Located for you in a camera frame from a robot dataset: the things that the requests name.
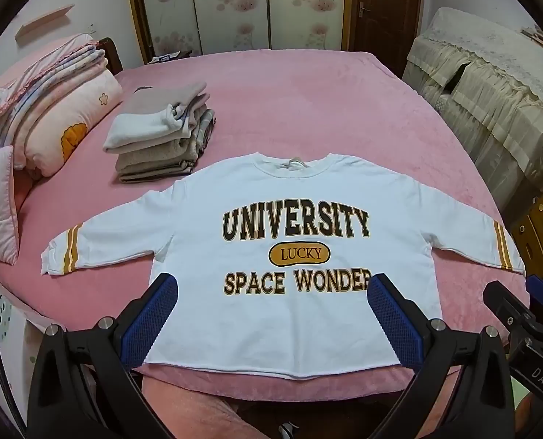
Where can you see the dark bedside table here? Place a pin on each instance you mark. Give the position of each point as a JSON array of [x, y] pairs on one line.
[[168, 58]]

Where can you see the pink plush bed blanket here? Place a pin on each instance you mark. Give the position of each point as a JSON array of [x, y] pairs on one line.
[[298, 114]]

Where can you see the folded grey-brown garment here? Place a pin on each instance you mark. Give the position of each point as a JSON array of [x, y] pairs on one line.
[[152, 174]]

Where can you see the dark wooden headboard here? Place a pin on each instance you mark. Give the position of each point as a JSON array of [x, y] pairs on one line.
[[113, 57]]

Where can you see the white dotted bed skirt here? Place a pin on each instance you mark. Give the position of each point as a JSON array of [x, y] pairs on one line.
[[6, 329]]

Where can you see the white printed sweatshirt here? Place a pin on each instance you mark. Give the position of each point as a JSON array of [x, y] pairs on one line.
[[276, 329]]

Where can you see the striped folded blanket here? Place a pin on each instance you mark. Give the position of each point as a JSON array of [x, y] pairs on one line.
[[56, 84]]

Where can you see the folded beige fleece garment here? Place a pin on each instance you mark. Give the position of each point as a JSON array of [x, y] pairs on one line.
[[152, 153]]

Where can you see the yellow drawer cabinet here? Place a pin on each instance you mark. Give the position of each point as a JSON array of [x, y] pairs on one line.
[[541, 228]]

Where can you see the folded taupe garment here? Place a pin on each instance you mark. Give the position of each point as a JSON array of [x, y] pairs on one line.
[[161, 96]]

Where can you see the cream flower print quilt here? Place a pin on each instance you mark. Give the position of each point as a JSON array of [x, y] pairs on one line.
[[65, 119]]

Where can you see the folded plaid garment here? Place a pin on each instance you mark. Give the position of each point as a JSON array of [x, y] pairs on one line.
[[203, 130]]

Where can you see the pink ruffled folded blanket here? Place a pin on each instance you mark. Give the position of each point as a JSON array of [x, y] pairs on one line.
[[33, 71]]

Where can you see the brown wooden door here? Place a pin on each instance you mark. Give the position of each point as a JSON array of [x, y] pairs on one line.
[[385, 4]]

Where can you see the folded light grey garment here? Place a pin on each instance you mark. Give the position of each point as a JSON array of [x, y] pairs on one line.
[[134, 132]]

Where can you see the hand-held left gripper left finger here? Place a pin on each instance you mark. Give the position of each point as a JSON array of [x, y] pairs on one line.
[[152, 320]]

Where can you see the floral sliding door wardrobe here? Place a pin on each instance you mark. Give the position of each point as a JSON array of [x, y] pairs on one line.
[[244, 4]]

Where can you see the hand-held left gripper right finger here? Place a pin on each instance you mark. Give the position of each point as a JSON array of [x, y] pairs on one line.
[[394, 324]]

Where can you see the lace covered furniture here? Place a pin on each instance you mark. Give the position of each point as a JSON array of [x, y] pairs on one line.
[[490, 100]]

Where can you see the pink wall shelf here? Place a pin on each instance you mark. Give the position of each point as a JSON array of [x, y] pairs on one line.
[[43, 23]]

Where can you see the stack of books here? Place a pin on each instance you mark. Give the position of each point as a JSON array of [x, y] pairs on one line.
[[538, 36]]

